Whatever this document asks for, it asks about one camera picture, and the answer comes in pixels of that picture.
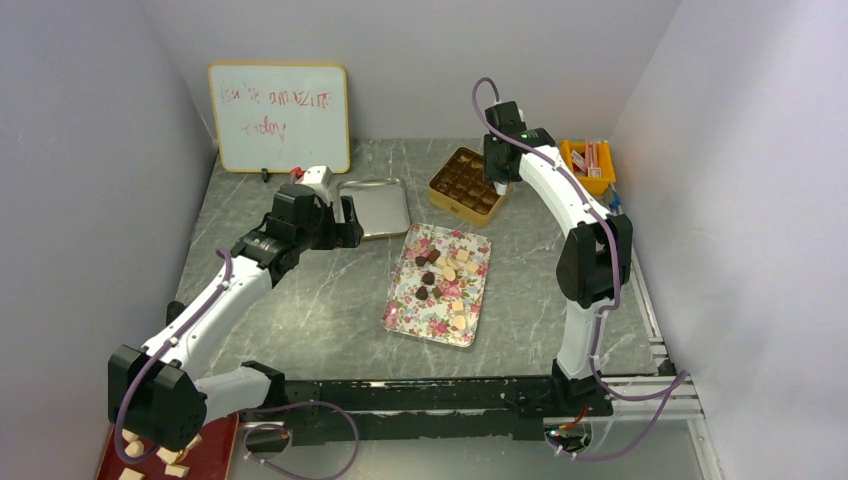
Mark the gold chocolate tin box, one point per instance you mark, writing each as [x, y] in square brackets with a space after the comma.
[459, 188]

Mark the floral rectangular tray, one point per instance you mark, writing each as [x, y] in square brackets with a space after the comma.
[431, 319]

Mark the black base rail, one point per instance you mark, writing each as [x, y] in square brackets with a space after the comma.
[519, 407]

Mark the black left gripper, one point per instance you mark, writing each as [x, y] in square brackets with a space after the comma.
[343, 235]

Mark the orange parts bin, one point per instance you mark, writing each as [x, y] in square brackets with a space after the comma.
[591, 163]

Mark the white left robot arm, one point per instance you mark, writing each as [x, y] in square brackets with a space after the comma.
[158, 391]

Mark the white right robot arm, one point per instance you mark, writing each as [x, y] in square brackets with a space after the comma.
[595, 260]

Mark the silver tin lid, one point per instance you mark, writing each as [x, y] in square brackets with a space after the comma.
[381, 206]

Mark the metal tongs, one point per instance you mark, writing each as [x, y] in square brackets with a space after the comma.
[501, 188]

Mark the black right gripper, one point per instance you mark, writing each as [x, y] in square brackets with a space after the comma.
[497, 171]

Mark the red tray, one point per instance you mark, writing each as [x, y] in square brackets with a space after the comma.
[209, 459]

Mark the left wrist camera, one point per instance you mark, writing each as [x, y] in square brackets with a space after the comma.
[318, 178]

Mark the whiteboard with red writing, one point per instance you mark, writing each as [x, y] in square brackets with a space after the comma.
[276, 117]

